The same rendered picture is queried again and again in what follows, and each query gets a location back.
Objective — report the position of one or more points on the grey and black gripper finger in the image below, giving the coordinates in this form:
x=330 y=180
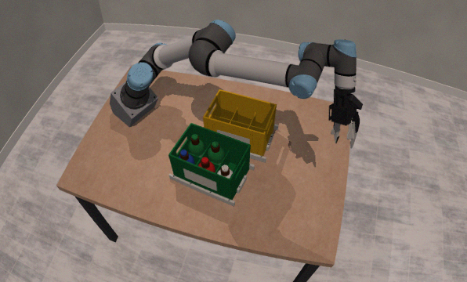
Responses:
x=353 y=129
x=335 y=131

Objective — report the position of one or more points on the yellow divided crate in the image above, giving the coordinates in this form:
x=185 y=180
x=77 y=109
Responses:
x=250 y=120

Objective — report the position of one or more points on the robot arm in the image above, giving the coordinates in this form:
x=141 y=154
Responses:
x=206 y=56

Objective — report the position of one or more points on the green plastic crate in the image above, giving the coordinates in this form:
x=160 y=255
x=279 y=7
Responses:
x=237 y=158

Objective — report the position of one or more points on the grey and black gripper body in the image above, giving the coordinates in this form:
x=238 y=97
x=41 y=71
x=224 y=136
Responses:
x=343 y=110

